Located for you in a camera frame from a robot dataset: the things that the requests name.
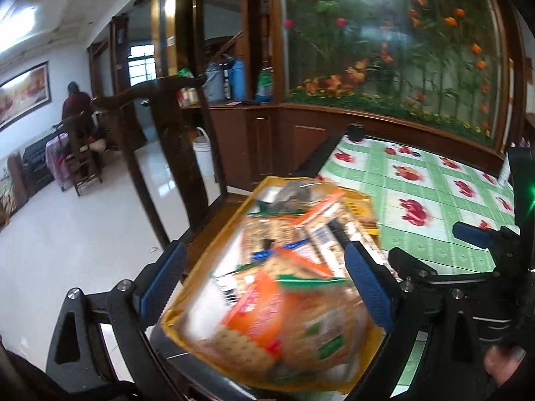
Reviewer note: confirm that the black thermos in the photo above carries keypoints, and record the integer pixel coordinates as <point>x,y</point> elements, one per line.
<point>228,79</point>

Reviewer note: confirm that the green fruit print tablecloth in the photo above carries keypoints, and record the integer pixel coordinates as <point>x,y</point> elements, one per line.
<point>418,183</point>

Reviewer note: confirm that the blue bottle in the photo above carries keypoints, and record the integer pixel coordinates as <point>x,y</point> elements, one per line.
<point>238,79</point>

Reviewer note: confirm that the framed wall picture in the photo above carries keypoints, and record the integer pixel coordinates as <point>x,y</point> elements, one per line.
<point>23,94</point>

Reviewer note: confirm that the wooden partition cabinet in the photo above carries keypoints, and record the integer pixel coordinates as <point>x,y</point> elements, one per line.
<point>259,146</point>

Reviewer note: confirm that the flower scene glass panel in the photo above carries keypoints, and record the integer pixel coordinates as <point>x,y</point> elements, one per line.
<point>376,50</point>

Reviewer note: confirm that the person's right forearm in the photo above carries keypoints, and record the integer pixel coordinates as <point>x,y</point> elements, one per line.
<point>522,386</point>

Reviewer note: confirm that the white plastic bucket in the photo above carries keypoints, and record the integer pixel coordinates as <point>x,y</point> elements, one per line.
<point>204,154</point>

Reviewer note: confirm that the pink cloth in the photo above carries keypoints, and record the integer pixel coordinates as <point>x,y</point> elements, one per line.
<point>57,163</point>

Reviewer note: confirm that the small black container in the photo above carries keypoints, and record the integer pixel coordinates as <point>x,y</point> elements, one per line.
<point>355,133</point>

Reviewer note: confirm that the black sofa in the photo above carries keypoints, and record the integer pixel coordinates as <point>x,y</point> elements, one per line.
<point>35,158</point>

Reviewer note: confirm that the small wooden chair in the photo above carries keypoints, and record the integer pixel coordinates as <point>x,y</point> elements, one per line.
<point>81,142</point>

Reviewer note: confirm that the yellow plastic basket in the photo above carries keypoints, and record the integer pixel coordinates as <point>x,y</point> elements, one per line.
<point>173,321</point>

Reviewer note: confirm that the person's right hand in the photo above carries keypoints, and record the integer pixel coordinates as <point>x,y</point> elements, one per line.
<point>499,365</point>

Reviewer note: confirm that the dark wooden chair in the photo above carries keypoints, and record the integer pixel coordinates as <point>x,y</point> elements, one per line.
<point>167,133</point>

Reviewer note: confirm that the pile of mixed snack packs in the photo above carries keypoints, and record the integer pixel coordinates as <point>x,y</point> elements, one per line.
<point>267,300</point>

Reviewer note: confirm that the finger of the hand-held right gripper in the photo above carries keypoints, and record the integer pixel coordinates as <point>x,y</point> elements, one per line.
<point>472,234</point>
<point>413,265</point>

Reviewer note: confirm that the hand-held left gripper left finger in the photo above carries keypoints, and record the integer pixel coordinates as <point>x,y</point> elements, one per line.
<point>161,284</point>

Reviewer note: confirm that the green printed bag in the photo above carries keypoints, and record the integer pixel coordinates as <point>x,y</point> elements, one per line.
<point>264,85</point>

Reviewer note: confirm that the grey-blue kettle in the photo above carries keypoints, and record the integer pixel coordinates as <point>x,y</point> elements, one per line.
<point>215,83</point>

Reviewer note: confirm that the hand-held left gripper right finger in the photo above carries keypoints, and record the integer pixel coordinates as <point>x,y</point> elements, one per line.
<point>368,288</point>

